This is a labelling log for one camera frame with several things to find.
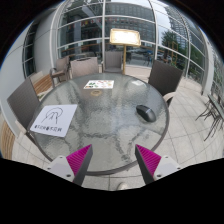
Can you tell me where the black computer mouse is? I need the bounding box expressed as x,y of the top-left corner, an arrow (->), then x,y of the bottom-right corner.
135,104 -> 158,123

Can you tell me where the wooden slatted bench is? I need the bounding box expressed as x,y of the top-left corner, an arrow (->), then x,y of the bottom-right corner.
29,70 -> 55,98
0,119 -> 17,160

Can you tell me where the dark metal folding furniture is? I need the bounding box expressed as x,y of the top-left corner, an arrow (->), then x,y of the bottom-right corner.
195,93 -> 224,142

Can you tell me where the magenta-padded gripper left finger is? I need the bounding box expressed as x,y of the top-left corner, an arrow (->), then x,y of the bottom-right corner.
46,143 -> 94,187

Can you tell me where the colourful picture menu card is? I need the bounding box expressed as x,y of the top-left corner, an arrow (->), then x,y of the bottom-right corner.
82,79 -> 115,90

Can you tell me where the white printed mouse pad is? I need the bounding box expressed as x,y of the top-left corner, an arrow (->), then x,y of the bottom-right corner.
29,103 -> 79,138

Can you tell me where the gold menu sign stand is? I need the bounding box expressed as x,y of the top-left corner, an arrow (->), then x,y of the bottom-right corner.
109,28 -> 142,76

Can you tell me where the grey wicker chair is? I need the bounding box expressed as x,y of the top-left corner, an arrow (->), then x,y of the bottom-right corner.
49,55 -> 71,83
147,59 -> 184,108
6,76 -> 42,141
101,50 -> 125,75
69,56 -> 100,80

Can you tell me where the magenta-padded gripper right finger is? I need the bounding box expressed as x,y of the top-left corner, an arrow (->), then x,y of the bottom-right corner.
134,143 -> 182,185

